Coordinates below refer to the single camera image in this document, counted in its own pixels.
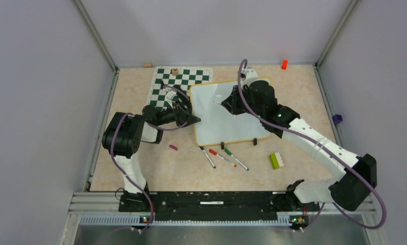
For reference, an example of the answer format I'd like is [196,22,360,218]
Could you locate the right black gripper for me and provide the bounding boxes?
[223,84,264,119]

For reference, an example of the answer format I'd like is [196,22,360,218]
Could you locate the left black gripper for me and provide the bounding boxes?
[155,100,201,128]

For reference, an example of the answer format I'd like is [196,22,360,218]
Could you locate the yellow framed whiteboard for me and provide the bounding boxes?
[189,77,273,147]

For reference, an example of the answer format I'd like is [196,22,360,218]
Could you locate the purple marker cap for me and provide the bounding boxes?
[169,145,178,151]

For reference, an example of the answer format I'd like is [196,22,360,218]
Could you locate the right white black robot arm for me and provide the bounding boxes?
[219,80,377,211]

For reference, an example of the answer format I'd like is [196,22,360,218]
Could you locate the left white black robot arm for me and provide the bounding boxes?
[102,101,201,211]

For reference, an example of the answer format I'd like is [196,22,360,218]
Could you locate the blue whiteboard marker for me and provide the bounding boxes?
[199,146,216,169]

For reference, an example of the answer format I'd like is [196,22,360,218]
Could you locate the red whiteboard marker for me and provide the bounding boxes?
[209,149,236,167]

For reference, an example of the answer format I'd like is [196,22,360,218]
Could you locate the green whiteboard marker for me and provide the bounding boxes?
[224,148,249,171]

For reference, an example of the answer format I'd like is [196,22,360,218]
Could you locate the green white chessboard mat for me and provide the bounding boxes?
[146,66,213,111]

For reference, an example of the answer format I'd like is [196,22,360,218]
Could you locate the orange red block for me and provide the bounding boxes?
[281,60,289,70]

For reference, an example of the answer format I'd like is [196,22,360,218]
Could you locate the green white toy brick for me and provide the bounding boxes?
[269,153,284,170]

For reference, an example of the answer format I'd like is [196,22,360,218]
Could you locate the purple block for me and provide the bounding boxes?
[331,114,343,125]

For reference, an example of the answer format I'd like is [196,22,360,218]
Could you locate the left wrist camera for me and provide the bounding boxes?
[165,89,177,107]

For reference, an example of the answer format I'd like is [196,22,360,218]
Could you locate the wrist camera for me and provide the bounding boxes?
[165,89,177,107]
[240,67,258,85]

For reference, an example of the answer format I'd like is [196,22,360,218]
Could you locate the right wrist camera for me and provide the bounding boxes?
[240,67,258,85]

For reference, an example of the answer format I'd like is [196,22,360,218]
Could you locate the wooden block on wall edge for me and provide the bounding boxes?
[142,63,153,68]

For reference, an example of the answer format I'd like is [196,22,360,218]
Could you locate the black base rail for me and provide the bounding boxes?
[118,191,292,222]

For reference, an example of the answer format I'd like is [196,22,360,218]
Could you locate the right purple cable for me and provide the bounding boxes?
[237,59,388,231]

